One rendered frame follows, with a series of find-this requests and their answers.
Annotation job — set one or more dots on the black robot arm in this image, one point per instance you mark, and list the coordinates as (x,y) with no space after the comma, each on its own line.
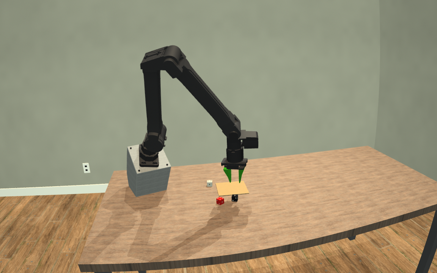
(174,62)

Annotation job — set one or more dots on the red dice with white pips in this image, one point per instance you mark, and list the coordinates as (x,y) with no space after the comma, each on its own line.
(220,200)

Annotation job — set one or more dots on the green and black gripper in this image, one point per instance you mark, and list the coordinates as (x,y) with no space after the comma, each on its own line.
(234,162)

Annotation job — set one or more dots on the tan flat mat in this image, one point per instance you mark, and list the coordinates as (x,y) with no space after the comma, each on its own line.
(227,188)

